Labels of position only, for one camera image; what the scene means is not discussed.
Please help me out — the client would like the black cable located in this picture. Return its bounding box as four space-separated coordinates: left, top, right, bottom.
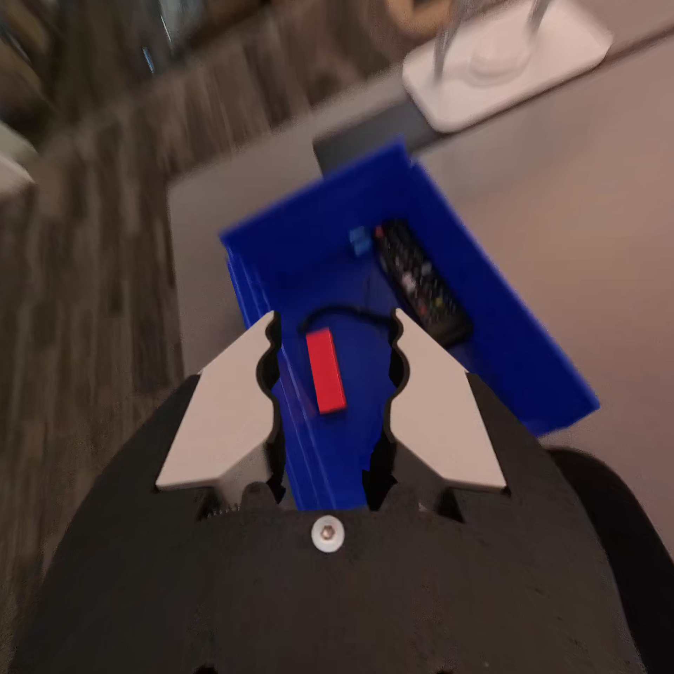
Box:
297 303 397 338

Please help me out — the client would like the white board stand base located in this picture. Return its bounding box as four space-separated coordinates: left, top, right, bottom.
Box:
402 0 615 133

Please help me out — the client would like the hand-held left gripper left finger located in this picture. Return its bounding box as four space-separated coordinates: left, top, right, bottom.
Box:
155 311 288 507

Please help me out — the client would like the black remote control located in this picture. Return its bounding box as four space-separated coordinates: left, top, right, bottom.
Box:
373 217 473 346

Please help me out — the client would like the blue plastic bin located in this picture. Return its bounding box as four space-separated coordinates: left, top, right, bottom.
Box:
218 134 602 513

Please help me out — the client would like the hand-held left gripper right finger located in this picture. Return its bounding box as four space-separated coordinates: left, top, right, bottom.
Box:
383 308 509 502

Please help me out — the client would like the black table mat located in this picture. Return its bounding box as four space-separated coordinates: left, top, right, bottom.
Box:
312 103 439 178

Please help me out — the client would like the red device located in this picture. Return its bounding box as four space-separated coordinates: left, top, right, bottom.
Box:
305 326 348 416

